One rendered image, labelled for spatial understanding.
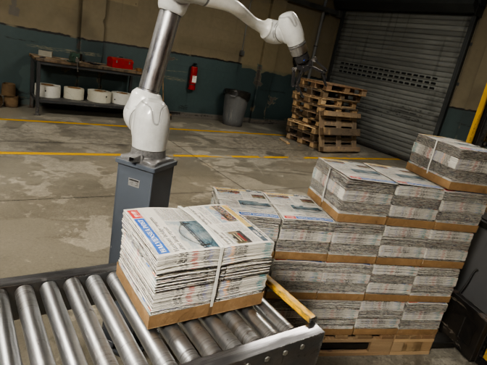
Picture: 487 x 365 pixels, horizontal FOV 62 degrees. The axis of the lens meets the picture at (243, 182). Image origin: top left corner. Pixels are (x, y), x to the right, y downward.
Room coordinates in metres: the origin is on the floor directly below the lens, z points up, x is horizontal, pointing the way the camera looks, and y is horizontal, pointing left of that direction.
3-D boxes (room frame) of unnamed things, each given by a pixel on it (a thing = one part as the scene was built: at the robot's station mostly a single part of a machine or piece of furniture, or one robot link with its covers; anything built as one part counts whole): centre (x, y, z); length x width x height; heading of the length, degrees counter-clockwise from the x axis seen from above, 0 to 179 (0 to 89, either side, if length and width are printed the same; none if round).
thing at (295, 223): (2.11, -0.44, 0.42); 1.17 x 0.39 x 0.83; 107
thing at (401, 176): (2.23, -0.85, 1.07); 0.37 x 0.28 x 0.01; 16
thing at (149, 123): (1.82, 0.46, 1.17); 0.18 x 0.16 x 0.22; 30
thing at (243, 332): (1.14, 0.01, 0.78); 0.47 x 0.05 x 0.05; 37
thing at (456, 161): (2.31, -1.14, 0.65); 0.39 x 0.30 x 1.29; 17
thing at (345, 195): (2.15, -0.57, 0.95); 0.38 x 0.29 x 0.23; 18
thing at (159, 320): (1.07, 0.20, 0.83); 0.29 x 0.16 x 0.04; 36
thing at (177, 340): (1.02, 0.17, 0.78); 0.47 x 0.05 x 0.05; 37
